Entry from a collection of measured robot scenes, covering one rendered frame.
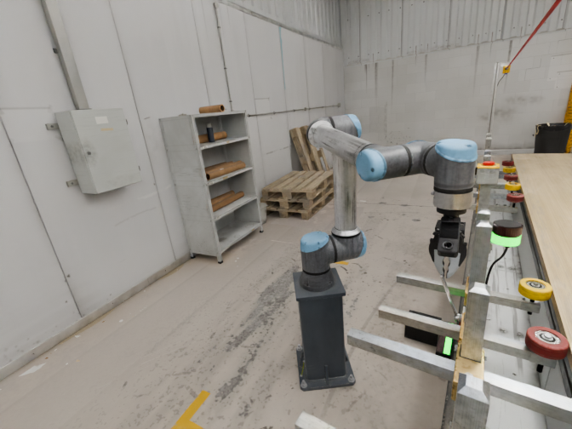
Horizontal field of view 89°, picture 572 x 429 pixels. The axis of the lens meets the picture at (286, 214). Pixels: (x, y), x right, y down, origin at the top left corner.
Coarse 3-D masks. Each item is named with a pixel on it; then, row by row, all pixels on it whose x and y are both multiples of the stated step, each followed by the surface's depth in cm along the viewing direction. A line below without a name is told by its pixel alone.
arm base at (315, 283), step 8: (304, 272) 155; (320, 272) 150; (328, 272) 153; (304, 280) 155; (312, 280) 152; (320, 280) 151; (328, 280) 152; (304, 288) 155; (312, 288) 152; (320, 288) 151; (328, 288) 152
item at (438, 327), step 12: (384, 312) 94; (396, 312) 93; (408, 312) 92; (408, 324) 91; (420, 324) 89; (432, 324) 87; (444, 324) 86; (456, 324) 86; (456, 336) 84; (492, 336) 80; (492, 348) 79; (504, 348) 78; (516, 348) 76; (528, 348) 75; (528, 360) 75; (540, 360) 74; (552, 360) 72
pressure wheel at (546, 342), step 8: (536, 328) 75; (544, 328) 75; (528, 336) 74; (536, 336) 73; (544, 336) 73; (552, 336) 73; (560, 336) 72; (528, 344) 74; (536, 344) 71; (544, 344) 70; (552, 344) 70; (560, 344) 70; (568, 344) 70; (536, 352) 72; (544, 352) 70; (552, 352) 69; (560, 352) 69; (536, 368) 76
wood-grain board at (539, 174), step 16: (512, 160) 255; (528, 160) 244; (544, 160) 239; (560, 160) 234; (528, 176) 202; (544, 176) 198; (560, 176) 194; (528, 192) 172; (544, 192) 169; (560, 192) 166; (528, 208) 150; (544, 208) 148; (560, 208) 146; (544, 224) 131; (560, 224) 130; (544, 240) 118; (560, 240) 117; (544, 256) 107; (560, 256) 106; (544, 272) 102; (560, 272) 97; (560, 288) 90; (560, 304) 83; (560, 320) 79
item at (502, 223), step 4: (496, 220) 75; (500, 220) 74; (504, 220) 74; (508, 220) 74; (512, 220) 74; (496, 224) 73; (500, 224) 72; (504, 224) 72; (508, 224) 72; (512, 224) 72; (516, 224) 72; (520, 224) 71; (500, 236) 72; (504, 252) 75; (500, 256) 76; (496, 260) 77; (492, 264) 77; (488, 272) 79; (488, 276) 79; (488, 280) 80
